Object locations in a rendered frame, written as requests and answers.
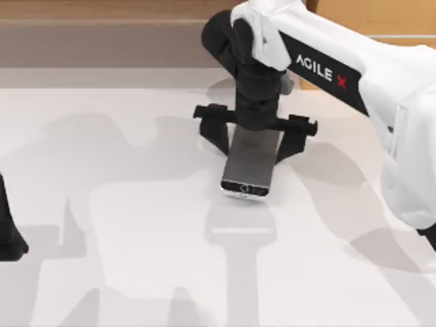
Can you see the dark grey phone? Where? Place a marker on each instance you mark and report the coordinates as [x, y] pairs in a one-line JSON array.
[[247, 163]]

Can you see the wooden cupboard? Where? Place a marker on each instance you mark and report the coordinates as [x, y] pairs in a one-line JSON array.
[[102, 34]]

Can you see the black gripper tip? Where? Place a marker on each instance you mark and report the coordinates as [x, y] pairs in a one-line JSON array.
[[10, 231]]

